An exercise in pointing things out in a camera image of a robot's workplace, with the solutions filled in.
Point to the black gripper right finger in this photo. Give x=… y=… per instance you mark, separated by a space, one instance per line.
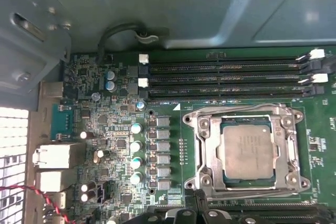
x=201 y=200

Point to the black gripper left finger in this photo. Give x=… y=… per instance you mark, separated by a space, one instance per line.
x=190 y=200

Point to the metal socket cover frame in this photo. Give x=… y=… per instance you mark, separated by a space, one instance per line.
x=212 y=153

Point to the silver CPU with green edge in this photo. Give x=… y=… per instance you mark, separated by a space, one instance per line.
x=246 y=150

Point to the CPU socket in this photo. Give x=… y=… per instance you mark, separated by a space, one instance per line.
x=194 y=116

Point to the green motherboard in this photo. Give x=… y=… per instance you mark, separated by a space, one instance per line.
x=315 y=129

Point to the silver rear port block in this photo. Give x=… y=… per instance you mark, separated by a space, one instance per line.
x=52 y=180
x=55 y=155

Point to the blue rear port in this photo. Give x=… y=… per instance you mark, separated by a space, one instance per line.
x=61 y=121

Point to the black and gray PC case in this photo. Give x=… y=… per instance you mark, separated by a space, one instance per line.
x=157 y=3

